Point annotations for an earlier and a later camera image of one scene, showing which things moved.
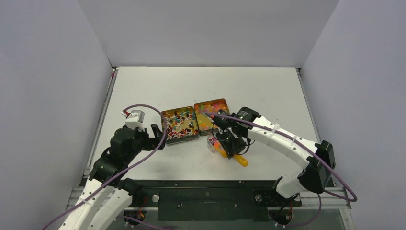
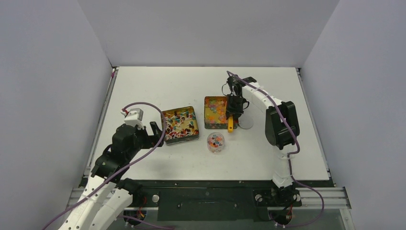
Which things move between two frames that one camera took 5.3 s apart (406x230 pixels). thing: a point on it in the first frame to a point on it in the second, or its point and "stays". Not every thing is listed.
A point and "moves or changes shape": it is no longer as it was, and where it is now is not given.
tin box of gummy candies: x=205 y=122 moves or changes shape
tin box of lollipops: x=182 y=126 stays
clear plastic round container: x=210 y=143 stays
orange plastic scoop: x=240 y=159 moves or changes shape
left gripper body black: x=142 y=142 stays
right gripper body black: x=226 y=139 to x=232 y=106
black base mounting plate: x=216 y=201 stays
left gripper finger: x=158 y=133 stays
